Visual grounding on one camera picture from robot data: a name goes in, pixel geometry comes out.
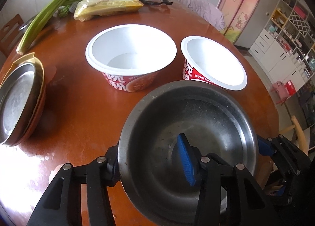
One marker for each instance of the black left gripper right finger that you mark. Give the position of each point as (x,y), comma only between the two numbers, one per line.
(229,195)

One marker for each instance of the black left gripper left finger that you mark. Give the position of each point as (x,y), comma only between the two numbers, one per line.
(61,203)

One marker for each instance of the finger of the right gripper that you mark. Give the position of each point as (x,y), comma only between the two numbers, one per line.
(266,148)

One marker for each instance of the stainless steel bowl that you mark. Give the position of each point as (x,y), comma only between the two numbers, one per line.
(150,167)

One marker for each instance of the small white paper bowl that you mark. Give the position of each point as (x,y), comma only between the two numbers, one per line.
(210,62)

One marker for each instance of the large white paper bowl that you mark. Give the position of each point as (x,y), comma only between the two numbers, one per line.
(130,56)

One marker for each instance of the light wooden chair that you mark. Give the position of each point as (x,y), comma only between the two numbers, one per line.
(302,142)

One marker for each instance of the pink kids stool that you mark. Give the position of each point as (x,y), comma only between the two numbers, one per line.
(281,90)

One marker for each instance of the red plastic stool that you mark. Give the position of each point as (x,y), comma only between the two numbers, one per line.
(290,87)

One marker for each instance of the white shelf cabinet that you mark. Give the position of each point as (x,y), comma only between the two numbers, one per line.
(285,47)

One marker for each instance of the lilac cloth on chair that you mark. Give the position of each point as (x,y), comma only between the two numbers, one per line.
(207,11)

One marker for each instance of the brown wooden chair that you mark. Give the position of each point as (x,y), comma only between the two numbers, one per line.
(10,34)

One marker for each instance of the long celery bunch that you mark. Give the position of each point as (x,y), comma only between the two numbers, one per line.
(37,25)

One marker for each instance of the bag of yellow noodles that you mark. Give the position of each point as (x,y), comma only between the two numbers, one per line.
(88,9)

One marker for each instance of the black folding bracket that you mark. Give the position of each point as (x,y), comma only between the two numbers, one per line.
(156,2)

